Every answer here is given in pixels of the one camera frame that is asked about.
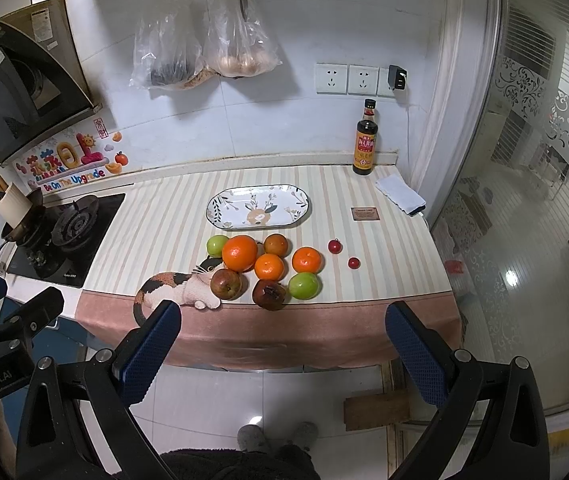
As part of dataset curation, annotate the red brown apple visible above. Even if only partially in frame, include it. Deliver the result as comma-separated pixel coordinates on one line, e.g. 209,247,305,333
211,269,244,301

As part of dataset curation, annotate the smaller cherry tomato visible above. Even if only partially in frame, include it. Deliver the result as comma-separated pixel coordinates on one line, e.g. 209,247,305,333
348,257,361,270

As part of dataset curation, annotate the green apple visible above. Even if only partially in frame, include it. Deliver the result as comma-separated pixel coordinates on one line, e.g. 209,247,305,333
206,235,229,258
287,272,321,300

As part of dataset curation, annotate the larger cherry tomato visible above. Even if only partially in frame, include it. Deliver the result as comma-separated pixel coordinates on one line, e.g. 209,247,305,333
327,238,343,255

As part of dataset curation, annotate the dark bruised apple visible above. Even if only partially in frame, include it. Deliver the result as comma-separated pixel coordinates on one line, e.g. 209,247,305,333
252,280,287,311

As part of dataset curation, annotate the large orange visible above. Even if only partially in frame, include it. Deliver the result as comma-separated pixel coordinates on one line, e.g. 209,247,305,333
222,235,258,273

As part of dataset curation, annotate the bright tangerine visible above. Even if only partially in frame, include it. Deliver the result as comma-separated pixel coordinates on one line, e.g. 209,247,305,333
254,254,286,281

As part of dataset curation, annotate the dark orange tangerine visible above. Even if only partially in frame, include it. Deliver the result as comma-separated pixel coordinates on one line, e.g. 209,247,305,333
264,234,290,258

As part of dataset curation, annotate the wooden board on floor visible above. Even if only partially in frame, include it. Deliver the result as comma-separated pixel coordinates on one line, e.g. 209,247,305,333
344,390,410,431

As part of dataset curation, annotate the black gas stove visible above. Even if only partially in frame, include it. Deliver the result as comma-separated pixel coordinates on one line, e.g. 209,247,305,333
8,194,125,288

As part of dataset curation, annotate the utensil holder with utensils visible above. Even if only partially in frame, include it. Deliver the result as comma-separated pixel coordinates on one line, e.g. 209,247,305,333
0,174,46,244

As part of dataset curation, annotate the grey slipper left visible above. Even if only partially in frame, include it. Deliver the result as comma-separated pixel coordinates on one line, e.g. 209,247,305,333
237,425,271,455

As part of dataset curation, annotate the grey slipper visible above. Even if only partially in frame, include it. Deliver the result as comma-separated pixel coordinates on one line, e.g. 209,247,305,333
237,425,271,455
287,422,319,453

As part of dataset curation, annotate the grey slipper right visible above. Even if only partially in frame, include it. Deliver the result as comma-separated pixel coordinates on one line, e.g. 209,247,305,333
287,422,319,453

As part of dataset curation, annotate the glass sliding door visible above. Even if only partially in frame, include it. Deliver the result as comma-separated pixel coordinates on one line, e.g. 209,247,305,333
433,0,569,413

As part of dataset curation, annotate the small brown card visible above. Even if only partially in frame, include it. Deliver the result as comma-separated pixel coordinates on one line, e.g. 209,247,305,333
350,207,380,221

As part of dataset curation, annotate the folded white cloth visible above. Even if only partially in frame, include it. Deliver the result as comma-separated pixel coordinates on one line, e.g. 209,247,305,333
375,174,426,216

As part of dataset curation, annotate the striped table mat with cat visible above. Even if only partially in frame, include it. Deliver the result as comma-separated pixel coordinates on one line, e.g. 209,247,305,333
73,166,462,370

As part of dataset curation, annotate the oval floral ceramic plate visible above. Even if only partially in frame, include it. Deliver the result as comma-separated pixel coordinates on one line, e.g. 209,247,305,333
205,184,310,232

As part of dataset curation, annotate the range hood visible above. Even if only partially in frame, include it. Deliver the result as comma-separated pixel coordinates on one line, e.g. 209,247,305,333
0,0,96,162

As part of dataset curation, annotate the soy sauce bottle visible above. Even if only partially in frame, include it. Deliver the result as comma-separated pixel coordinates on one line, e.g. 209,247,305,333
351,99,379,176

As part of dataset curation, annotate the black plug adapter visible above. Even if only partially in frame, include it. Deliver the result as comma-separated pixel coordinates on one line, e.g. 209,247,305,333
387,65,408,91

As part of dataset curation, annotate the plastic bag with dark contents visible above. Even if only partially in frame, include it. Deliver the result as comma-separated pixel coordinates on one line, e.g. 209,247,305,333
129,0,213,90

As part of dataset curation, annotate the plastic bag with eggs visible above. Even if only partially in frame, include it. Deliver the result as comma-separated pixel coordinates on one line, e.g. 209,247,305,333
204,0,282,79

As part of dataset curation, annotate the colourful wall sticker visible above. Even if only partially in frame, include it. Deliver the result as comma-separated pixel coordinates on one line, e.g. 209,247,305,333
11,114,138,195

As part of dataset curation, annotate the white wall socket middle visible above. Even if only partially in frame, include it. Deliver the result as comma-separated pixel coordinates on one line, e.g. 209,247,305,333
347,65,380,96

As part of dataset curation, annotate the white wall socket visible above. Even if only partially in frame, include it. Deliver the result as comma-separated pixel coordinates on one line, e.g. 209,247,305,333
315,63,348,94
347,65,380,96

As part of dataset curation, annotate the white wall socket left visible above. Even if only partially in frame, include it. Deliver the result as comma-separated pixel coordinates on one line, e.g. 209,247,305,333
315,63,348,94

